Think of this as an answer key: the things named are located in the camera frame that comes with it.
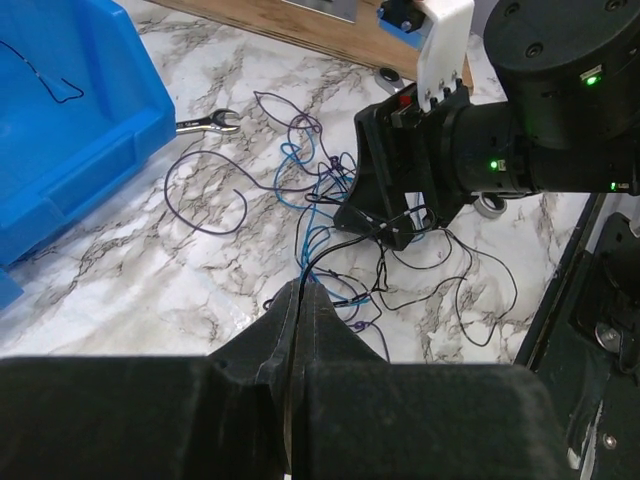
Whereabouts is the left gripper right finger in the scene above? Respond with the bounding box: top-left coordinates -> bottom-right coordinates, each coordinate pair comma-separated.
291,285 -> 571,479

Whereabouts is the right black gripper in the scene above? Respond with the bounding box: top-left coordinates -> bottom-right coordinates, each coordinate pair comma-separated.
389,0 -> 640,236

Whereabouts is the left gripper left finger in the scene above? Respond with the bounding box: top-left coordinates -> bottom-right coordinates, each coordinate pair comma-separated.
1,281 -> 300,479

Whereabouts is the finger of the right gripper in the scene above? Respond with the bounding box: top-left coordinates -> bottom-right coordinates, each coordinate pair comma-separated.
333,104 -> 415,235

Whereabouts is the blue wire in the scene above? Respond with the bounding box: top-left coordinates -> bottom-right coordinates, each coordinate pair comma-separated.
273,142 -> 374,309

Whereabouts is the purple wire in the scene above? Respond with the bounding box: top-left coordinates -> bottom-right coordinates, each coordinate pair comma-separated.
163,90 -> 391,361

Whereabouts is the wooden board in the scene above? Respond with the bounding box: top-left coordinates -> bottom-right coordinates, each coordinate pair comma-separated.
159,0 -> 473,88

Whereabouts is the small silver open wrench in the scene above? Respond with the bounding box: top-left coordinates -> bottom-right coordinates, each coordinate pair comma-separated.
176,109 -> 240,135

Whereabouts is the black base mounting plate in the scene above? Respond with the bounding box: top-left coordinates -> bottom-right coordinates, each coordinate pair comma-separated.
516,194 -> 639,479

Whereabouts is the right blue plastic bin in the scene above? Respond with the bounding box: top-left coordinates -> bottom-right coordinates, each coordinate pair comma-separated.
0,0 -> 177,311

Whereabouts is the metal switch stand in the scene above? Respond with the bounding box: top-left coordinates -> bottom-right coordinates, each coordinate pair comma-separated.
284,0 -> 358,24

